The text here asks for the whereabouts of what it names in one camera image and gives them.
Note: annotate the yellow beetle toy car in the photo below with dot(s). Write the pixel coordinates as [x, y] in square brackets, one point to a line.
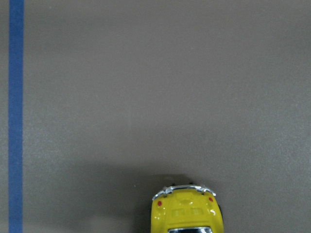
[187, 208]

